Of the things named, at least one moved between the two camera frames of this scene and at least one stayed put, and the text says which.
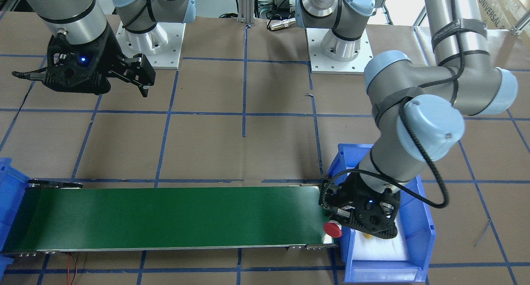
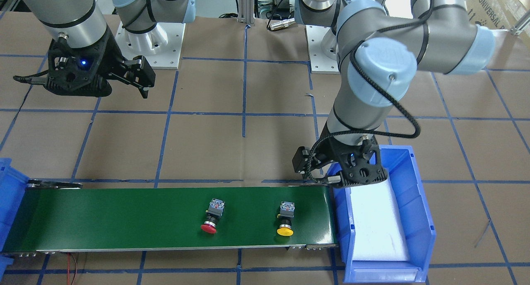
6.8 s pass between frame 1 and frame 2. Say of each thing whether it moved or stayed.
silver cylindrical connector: stayed
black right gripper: stayed
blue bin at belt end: stayed
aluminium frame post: stayed
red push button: moved
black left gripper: moved
